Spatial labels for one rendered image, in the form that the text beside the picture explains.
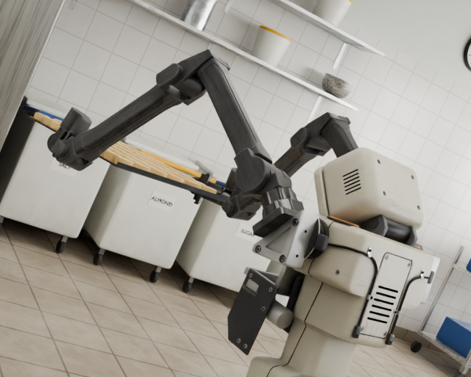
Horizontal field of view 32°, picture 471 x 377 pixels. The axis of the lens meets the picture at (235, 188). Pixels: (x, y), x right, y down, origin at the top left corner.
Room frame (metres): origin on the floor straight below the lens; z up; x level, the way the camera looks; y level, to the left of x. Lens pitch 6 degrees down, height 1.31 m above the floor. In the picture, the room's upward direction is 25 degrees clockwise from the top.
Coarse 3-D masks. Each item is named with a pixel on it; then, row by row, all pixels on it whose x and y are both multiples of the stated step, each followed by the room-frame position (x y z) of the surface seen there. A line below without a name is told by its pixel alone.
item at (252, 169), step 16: (192, 64) 1.90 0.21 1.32; (208, 64) 1.88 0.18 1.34; (224, 64) 1.92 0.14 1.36; (192, 80) 1.92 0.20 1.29; (208, 80) 1.87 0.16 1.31; (224, 80) 1.85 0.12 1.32; (192, 96) 1.96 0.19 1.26; (224, 96) 1.82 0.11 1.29; (224, 112) 1.80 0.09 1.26; (240, 112) 1.78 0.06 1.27; (224, 128) 1.78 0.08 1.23; (240, 128) 1.75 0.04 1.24; (240, 144) 1.73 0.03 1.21; (256, 144) 1.71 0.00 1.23; (240, 160) 1.68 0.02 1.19; (256, 160) 1.65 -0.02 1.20; (240, 176) 1.66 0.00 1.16; (256, 176) 1.64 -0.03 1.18; (288, 176) 1.72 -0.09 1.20
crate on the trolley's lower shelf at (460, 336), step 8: (448, 320) 6.50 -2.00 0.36; (456, 320) 6.53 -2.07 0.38; (440, 328) 6.53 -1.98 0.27; (448, 328) 6.47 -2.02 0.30; (456, 328) 6.42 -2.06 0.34; (464, 328) 6.37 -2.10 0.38; (440, 336) 6.50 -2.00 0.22; (448, 336) 6.45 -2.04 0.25; (456, 336) 6.39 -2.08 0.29; (464, 336) 6.34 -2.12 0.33; (448, 344) 6.42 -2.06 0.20; (456, 344) 6.37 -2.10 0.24; (464, 344) 6.31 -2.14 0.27; (464, 352) 6.28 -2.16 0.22
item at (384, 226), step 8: (376, 216) 1.66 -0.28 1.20; (384, 216) 1.65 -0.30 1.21; (360, 224) 1.68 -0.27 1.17; (368, 224) 1.67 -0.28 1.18; (376, 224) 1.65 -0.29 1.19; (384, 224) 1.64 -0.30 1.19; (392, 224) 1.68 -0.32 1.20; (400, 224) 1.70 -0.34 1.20; (376, 232) 1.65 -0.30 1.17; (384, 232) 1.64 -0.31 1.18; (392, 232) 1.68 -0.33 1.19; (400, 232) 1.69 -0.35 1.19; (408, 232) 1.71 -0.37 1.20; (400, 240) 1.71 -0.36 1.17; (408, 240) 1.72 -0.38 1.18; (416, 240) 1.71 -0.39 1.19
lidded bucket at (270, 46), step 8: (264, 32) 5.48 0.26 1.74; (272, 32) 5.45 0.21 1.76; (256, 40) 5.51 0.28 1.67; (264, 40) 5.47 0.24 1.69; (272, 40) 5.45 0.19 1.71; (280, 40) 5.46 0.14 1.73; (288, 40) 5.50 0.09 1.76; (256, 48) 5.49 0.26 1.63; (264, 48) 5.46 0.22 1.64; (272, 48) 5.46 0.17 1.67; (280, 48) 5.48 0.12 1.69; (256, 56) 5.48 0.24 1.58; (264, 56) 5.47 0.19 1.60; (272, 56) 5.47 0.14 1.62; (280, 56) 5.52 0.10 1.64; (272, 64) 5.50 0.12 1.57
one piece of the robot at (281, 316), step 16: (256, 272) 1.74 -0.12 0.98; (288, 272) 1.72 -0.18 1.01; (256, 288) 1.72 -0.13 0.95; (272, 288) 1.69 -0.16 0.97; (288, 288) 1.73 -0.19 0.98; (240, 304) 1.74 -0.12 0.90; (256, 304) 1.71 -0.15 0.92; (272, 304) 1.70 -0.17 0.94; (240, 320) 1.73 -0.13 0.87; (256, 320) 1.69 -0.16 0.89; (272, 320) 1.68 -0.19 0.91; (288, 320) 1.69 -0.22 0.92; (240, 336) 1.71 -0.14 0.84; (256, 336) 1.69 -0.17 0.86
